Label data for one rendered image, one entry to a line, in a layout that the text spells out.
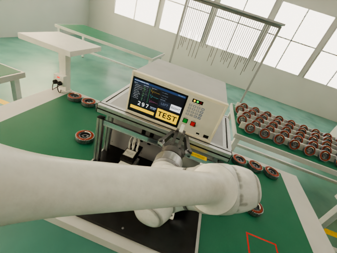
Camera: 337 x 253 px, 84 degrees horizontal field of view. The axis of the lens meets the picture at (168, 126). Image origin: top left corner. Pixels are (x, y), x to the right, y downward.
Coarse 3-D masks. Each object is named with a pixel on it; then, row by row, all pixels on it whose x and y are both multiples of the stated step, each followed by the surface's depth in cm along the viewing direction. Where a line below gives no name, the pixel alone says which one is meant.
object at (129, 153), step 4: (140, 148) 105; (124, 152) 95; (128, 152) 96; (132, 152) 97; (136, 152) 97; (124, 156) 93; (128, 156) 93; (132, 156) 94; (136, 156) 98; (120, 160) 95; (124, 160) 94; (128, 160) 94; (132, 160) 93; (128, 164) 94; (132, 164) 95
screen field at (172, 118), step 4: (156, 112) 87; (160, 112) 86; (164, 112) 86; (168, 112) 85; (156, 116) 88; (160, 116) 87; (164, 116) 87; (168, 116) 86; (172, 116) 86; (176, 116) 85; (164, 120) 88; (168, 120) 87; (172, 120) 87; (176, 120) 86
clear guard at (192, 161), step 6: (192, 150) 88; (186, 156) 83; (192, 156) 84; (210, 156) 88; (186, 162) 79; (192, 162) 80; (198, 162) 82; (204, 162) 83; (210, 162) 84; (216, 162) 85; (222, 162) 86
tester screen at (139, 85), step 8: (136, 80) 82; (136, 88) 84; (144, 88) 83; (152, 88) 82; (160, 88) 81; (136, 96) 86; (144, 96) 85; (152, 96) 84; (160, 96) 83; (168, 96) 82; (176, 96) 81; (184, 96) 80; (136, 104) 88; (152, 104) 86; (176, 104) 83; (144, 112) 89; (176, 112) 85
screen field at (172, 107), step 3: (159, 102) 84; (162, 102) 84; (165, 102) 84; (159, 105) 85; (162, 105) 85; (165, 105) 84; (168, 105) 84; (171, 105) 84; (174, 105) 83; (168, 108) 84; (171, 108) 84; (174, 108) 84; (177, 108) 84; (180, 108) 83; (177, 111) 84; (180, 111) 84
